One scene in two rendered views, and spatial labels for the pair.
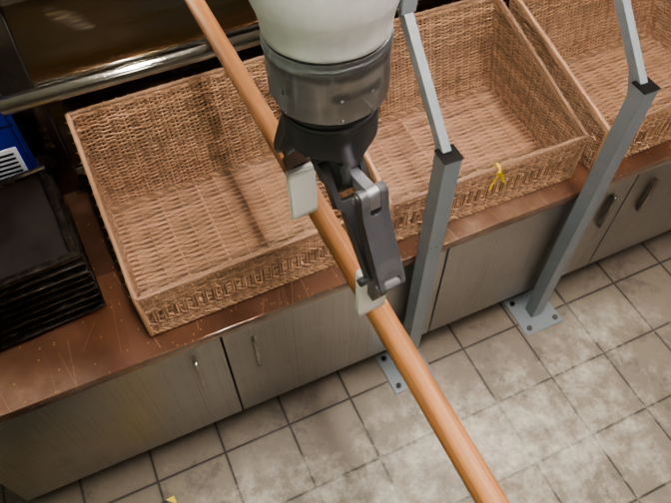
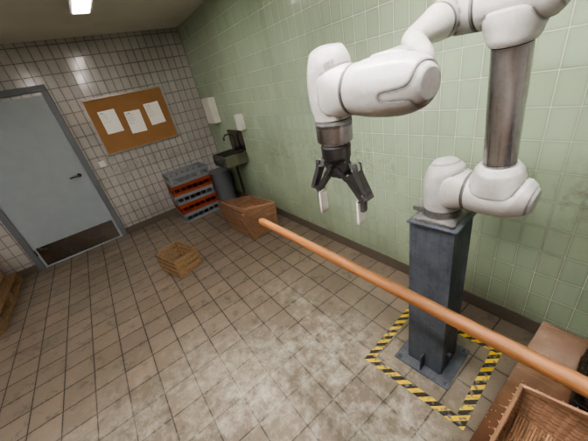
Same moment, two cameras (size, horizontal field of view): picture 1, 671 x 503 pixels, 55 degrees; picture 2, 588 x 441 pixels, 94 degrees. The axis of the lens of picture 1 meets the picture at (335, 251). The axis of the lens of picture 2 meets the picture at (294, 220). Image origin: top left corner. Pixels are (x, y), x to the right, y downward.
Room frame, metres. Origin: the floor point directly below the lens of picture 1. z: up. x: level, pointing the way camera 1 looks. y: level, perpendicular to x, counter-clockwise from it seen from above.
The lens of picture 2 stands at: (1.04, -0.22, 1.70)
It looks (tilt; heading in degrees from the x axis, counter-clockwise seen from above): 28 degrees down; 173
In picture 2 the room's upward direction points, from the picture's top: 12 degrees counter-clockwise
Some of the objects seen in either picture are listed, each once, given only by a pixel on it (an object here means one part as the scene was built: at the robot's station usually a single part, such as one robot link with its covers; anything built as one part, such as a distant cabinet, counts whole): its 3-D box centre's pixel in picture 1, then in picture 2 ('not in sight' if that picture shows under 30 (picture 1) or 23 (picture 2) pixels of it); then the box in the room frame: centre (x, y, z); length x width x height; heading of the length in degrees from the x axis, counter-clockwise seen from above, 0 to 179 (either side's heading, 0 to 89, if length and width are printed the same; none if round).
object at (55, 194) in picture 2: not in sight; (42, 184); (-2.97, -2.85, 1.08); 1.14 x 0.09 x 2.16; 115
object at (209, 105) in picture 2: not in sight; (211, 110); (-3.57, -0.55, 1.45); 0.28 x 0.11 x 0.36; 25
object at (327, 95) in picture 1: (328, 60); (334, 131); (0.37, 0.01, 1.55); 0.09 x 0.09 x 0.06
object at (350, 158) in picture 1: (331, 136); (337, 160); (0.37, 0.00, 1.48); 0.08 x 0.07 x 0.09; 29
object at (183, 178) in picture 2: not in sight; (185, 173); (-3.31, -1.18, 0.68); 0.60 x 0.40 x 0.15; 115
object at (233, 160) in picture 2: not in sight; (232, 165); (-3.06, -0.45, 0.69); 0.46 x 0.36 x 0.94; 25
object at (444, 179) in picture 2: not in sight; (445, 183); (0.09, 0.57, 1.17); 0.18 x 0.16 x 0.22; 25
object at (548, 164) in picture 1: (443, 111); not in sight; (1.24, -0.28, 0.72); 0.56 x 0.49 x 0.28; 114
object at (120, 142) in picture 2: not in sight; (134, 120); (-3.55, -1.64, 1.55); 1.04 x 0.02 x 0.74; 115
